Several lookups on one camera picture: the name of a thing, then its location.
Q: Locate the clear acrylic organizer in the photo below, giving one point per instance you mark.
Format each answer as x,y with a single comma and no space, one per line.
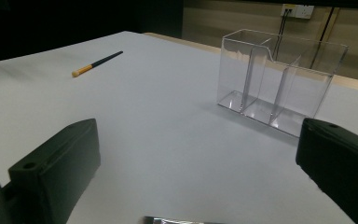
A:
231,71

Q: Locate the white table board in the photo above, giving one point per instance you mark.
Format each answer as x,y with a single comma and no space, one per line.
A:
167,124

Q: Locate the makeup brush with tan ferrule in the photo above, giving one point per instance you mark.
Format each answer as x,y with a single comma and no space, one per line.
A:
105,59

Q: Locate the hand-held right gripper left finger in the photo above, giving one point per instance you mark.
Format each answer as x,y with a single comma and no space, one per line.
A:
59,168

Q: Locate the black makeup brush silver ferrule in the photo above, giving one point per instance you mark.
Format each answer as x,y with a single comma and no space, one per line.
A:
174,221

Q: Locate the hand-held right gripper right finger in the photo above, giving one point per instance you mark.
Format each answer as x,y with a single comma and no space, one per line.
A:
341,165

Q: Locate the white wall socket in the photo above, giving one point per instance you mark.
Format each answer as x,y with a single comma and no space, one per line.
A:
298,11

